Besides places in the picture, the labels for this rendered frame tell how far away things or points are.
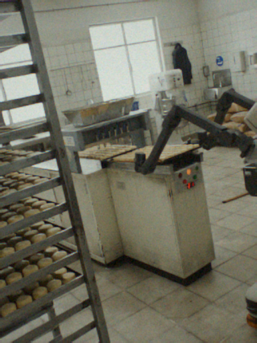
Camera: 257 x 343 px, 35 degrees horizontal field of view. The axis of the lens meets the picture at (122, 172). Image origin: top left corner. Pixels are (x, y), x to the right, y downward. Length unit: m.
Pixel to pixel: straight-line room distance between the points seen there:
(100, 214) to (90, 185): 0.25
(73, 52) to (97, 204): 3.96
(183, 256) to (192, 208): 0.34
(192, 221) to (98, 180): 0.80
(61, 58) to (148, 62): 1.76
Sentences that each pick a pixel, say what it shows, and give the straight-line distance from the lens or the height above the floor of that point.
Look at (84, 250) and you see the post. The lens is 1.39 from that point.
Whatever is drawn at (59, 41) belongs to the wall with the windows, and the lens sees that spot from 6.65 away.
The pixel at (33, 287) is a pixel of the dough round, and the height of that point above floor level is 0.88.
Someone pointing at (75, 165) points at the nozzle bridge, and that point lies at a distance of 3.15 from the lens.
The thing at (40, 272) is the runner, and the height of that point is 0.97.
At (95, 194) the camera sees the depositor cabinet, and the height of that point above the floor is 0.66.
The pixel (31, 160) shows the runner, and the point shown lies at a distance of 1.28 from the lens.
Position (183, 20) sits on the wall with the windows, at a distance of 8.09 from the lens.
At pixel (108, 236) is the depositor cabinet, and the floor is 0.30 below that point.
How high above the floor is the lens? 1.53
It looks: 14 degrees down
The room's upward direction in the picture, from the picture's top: 11 degrees counter-clockwise
